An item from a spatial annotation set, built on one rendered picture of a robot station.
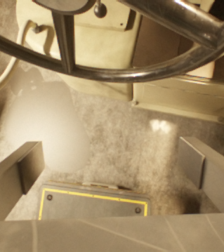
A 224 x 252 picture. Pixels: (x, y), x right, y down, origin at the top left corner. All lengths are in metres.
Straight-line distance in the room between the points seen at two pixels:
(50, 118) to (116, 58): 0.88
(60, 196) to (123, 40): 0.98
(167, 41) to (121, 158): 0.89
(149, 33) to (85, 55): 0.34
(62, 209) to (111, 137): 0.63
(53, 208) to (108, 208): 0.35
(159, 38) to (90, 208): 1.02
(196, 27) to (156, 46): 0.78
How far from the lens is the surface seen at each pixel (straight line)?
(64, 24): 0.27
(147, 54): 0.95
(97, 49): 1.01
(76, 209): 1.23
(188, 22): 0.20
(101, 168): 1.47
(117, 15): 1.07
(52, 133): 1.60
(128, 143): 1.45
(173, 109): 1.46
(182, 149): 0.16
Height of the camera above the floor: 1.44
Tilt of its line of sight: 79 degrees down
